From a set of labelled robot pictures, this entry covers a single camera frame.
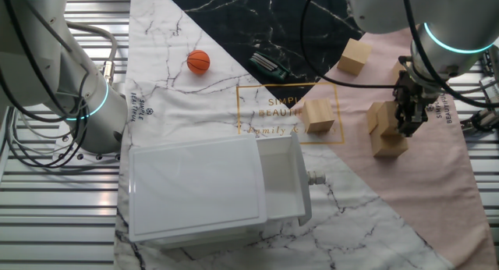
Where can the marble pink black cloth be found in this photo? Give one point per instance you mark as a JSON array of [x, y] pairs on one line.
[[390, 207]]

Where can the green holder with silver bits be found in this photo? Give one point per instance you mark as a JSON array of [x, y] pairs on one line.
[[269, 66]]

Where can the small gray clamped device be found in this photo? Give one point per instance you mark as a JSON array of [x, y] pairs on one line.
[[491, 92]]

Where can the small orange basketball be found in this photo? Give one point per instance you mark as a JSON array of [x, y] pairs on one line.
[[198, 62]]

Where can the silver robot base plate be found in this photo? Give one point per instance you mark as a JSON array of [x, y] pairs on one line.
[[97, 157]]

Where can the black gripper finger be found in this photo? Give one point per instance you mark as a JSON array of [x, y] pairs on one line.
[[411, 119], [397, 113]]

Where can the white plastic drawer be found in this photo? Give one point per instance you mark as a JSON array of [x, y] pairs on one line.
[[282, 184]]

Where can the white plastic drawer cabinet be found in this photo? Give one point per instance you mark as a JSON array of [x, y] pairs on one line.
[[195, 188]]

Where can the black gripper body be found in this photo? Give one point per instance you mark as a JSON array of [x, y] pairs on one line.
[[411, 90]]

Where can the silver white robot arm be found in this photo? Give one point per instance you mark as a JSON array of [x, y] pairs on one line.
[[23, 47]]

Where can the black keyboard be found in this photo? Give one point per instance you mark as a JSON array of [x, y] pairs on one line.
[[492, 65]]

